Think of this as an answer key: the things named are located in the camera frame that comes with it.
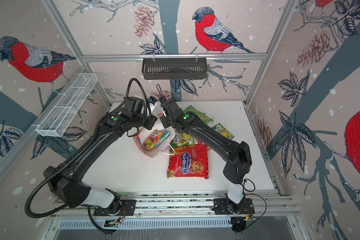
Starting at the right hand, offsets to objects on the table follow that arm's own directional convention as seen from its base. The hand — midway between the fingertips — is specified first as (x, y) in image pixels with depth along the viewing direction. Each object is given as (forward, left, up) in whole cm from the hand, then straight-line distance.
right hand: (164, 117), depth 80 cm
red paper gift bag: (-14, -1, -9) cm, 16 cm away
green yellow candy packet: (0, -9, -22) cm, 24 cm away
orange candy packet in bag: (-4, +7, -15) cm, 17 cm away
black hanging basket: (+44, -2, +4) cm, 44 cm away
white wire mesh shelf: (0, +52, +8) cm, 52 cm away
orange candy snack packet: (-1, -20, -24) cm, 31 cm away
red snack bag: (-16, -15, -20) cm, 30 cm away
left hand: (-4, +3, +4) cm, 7 cm away
